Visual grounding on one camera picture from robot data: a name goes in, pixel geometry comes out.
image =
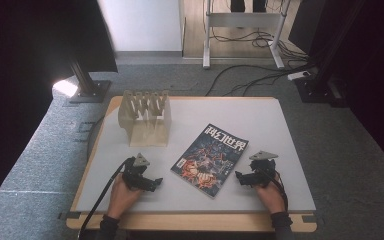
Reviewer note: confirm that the white metal desk frame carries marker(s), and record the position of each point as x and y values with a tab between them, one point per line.
243	20

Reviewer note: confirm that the black tape strip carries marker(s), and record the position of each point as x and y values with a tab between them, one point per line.
69	215
309	219

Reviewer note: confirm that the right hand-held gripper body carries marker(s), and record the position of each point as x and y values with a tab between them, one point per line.
262	170

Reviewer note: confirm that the wooden slotted book rack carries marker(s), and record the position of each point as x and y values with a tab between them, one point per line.
145	116

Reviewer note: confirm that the person's left hand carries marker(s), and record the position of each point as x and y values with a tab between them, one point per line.
122	199

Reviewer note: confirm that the white panel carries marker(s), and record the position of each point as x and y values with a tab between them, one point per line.
143	23

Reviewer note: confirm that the dark illustrated magazine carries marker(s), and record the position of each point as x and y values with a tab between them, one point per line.
210	160

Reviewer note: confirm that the white power strip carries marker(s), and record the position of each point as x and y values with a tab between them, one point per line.
298	75

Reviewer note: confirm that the person's right hand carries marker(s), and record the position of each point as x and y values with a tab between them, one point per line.
270	197

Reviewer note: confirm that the black metal stand with base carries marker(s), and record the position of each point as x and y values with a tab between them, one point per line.
316	86
88	83

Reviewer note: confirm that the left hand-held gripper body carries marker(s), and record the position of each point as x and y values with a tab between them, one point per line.
134	174

